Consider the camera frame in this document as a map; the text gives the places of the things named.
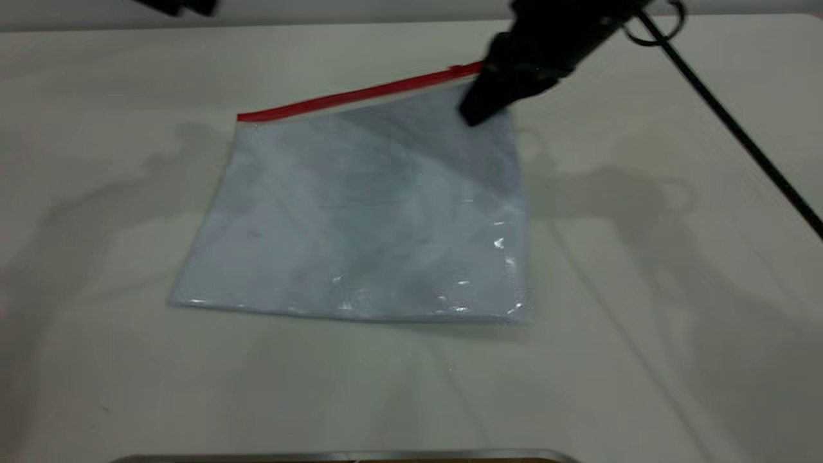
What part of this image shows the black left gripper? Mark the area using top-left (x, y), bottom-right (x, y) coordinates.
top-left (132, 0), bottom-right (221, 18)

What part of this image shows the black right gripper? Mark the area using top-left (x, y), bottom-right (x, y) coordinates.
top-left (458, 23), bottom-right (589, 127)

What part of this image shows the clear plastic bag red zipper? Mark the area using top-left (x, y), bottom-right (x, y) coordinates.
top-left (168, 62), bottom-right (533, 323)

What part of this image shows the silver metal bar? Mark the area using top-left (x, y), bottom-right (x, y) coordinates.
top-left (111, 448), bottom-right (581, 463)

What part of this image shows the long black cable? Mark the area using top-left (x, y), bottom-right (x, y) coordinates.
top-left (622, 0), bottom-right (823, 241)

